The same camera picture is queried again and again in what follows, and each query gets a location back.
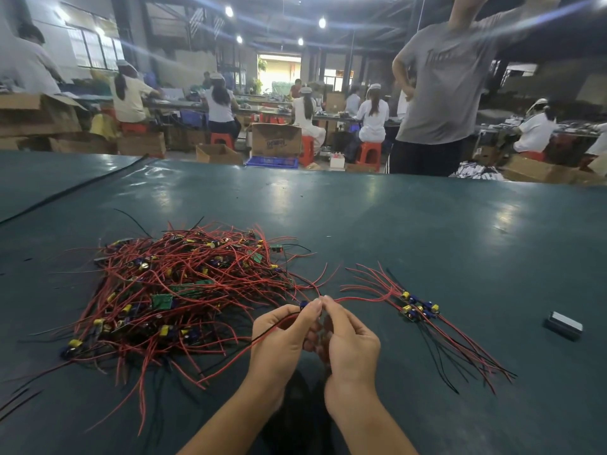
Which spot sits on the person's right hand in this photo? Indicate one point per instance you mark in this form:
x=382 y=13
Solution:
x=351 y=360

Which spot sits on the person's left hand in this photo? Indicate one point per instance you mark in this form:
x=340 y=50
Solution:
x=283 y=350

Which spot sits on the person's right forearm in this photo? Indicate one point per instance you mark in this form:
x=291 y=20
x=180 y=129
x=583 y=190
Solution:
x=372 y=431

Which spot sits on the dark green table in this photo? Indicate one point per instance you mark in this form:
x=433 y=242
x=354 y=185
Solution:
x=493 y=241

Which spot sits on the blue plastic crate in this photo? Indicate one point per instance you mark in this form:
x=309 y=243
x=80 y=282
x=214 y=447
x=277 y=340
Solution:
x=272 y=162

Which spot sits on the red plastic stool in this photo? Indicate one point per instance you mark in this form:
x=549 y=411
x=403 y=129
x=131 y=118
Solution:
x=135 y=129
x=222 y=140
x=370 y=153
x=534 y=156
x=306 y=149

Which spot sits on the small black grey block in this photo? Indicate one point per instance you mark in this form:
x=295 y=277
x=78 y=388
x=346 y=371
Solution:
x=563 y=325

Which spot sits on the heap of black white items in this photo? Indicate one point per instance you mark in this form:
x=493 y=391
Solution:
x=474 y=171

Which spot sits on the yellow sack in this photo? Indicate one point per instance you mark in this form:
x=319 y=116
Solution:
x=104 y=126

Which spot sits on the large open cardboard box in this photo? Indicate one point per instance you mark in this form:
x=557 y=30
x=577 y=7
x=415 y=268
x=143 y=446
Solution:
x=38 y=113

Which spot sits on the grid window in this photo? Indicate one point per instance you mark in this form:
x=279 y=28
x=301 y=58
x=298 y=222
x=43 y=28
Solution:
x=93 y=47

